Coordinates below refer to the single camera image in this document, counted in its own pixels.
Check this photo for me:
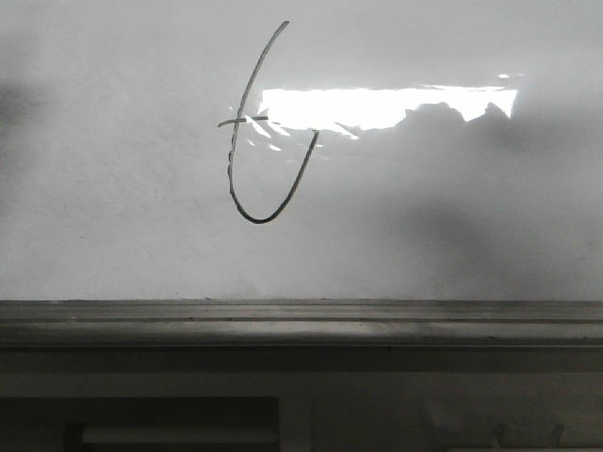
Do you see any white whiteboard surface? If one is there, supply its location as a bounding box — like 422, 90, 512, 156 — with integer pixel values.
1, 1, 602, 300

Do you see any grey aluminium whiteboard frame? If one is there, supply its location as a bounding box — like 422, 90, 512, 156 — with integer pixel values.
1, 299, 602, 348

